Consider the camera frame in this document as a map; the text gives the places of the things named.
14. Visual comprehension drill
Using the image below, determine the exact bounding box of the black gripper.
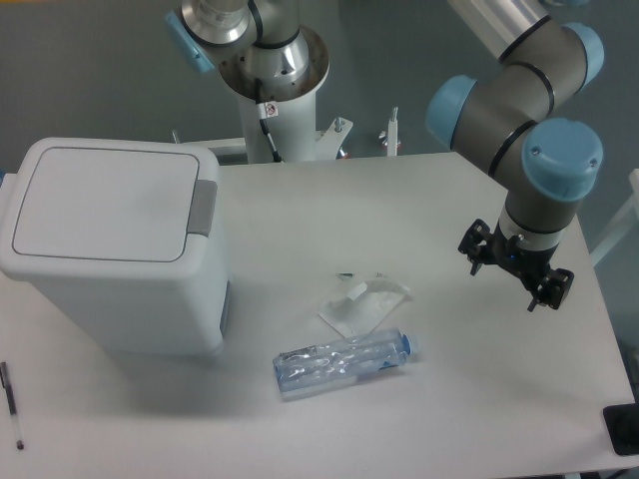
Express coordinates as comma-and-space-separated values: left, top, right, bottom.
458, 219, 574, 312

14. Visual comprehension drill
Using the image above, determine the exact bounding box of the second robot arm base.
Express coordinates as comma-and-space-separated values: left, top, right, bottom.
165, 1, 329, 102

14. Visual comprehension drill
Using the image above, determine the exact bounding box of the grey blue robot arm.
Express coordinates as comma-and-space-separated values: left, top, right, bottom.
425, 1, 605, 309

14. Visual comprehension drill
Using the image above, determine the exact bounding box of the white trash can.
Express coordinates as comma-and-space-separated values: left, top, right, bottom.
1, 138, 231, 355

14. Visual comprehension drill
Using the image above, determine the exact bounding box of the white trash can lid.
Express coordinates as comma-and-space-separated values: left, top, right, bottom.
11, 146, 199, 262

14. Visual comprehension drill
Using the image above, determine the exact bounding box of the white plastic wrapper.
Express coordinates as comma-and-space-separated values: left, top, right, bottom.
318, 271, 410, 337

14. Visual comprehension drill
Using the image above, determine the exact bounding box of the black device at edge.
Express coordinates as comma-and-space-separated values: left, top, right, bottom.
603, 403, 638, 456

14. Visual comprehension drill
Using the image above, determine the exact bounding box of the crushed clear plastic bottle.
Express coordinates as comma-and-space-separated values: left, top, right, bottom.
273, 327, 421, 401

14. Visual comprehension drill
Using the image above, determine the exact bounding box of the grey lid push button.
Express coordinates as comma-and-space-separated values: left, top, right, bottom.
187, 180, 218, 238

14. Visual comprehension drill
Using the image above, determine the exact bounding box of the black pen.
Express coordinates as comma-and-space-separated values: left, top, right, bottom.
1, 361, 25, 451

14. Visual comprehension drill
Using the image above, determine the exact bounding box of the white frame at right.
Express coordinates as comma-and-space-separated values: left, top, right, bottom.
590, 169, 638, 266

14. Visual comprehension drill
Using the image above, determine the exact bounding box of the white table clamp bracket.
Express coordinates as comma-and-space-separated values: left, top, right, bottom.
378, 107, 401, 157

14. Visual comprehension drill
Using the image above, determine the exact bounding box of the white angled bracket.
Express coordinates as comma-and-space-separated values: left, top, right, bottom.
316, 117, 353, 161

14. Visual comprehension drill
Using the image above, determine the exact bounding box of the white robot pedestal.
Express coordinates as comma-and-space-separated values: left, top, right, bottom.
219, 24, 331, 164

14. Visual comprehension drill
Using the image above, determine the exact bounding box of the black cable on pedestal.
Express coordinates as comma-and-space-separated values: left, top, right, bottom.
253, 77, 286, 164

